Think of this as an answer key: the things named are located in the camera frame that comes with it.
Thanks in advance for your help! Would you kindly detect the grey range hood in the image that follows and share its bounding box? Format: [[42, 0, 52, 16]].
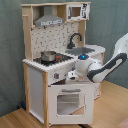
[[35, 5, 64, 27]]

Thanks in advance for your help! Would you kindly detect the cabinet door with dispenser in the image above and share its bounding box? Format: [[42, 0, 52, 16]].
[[84, 54, 102, 100]]

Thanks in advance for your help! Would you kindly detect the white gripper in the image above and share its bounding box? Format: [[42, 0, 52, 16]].
[[66, 71, 79, 82]]

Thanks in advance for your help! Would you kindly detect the toy microwave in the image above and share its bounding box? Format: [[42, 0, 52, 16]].
[[67, 3, 90, 21]]

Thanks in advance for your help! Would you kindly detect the grey toy sink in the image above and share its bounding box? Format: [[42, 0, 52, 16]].
[[65, 47, 95, 56]]

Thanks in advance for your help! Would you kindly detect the silver toy pot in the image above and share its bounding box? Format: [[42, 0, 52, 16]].
[[41, 51, 56, 62]]

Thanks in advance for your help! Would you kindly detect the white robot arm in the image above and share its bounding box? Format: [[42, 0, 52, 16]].
[[66, 33, 128, 83]]

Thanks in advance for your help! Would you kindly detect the black stove top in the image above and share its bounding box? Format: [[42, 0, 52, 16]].
[[34, 53, 71, 67]]

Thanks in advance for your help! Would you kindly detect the left red stove knob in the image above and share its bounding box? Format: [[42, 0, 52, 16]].
[[54, 73, 60, 79]]

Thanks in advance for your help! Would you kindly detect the white oven door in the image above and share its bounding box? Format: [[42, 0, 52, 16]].
[[49, 84, 94, 124]]

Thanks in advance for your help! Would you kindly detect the wooden toy kitchen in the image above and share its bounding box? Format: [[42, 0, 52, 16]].
[[22, 2, 105, 128]]

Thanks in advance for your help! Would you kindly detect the black toy faucet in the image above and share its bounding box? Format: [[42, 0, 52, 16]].
[[67, 33, 82, 49]]

